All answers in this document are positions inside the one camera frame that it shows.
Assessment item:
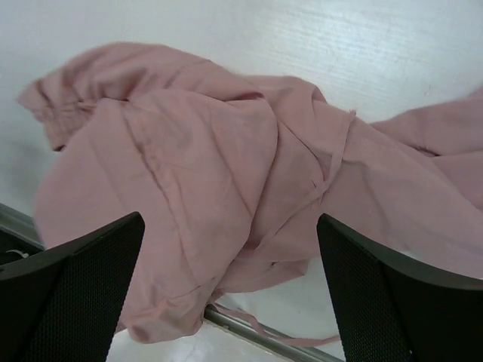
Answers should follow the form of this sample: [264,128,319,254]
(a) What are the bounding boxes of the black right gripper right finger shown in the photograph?
[317,214,482,362]

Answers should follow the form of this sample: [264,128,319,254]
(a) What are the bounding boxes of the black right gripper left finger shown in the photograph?
[1,212,145,361]

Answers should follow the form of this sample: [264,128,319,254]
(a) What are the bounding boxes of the pink trousers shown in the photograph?
[18,43,482,343]

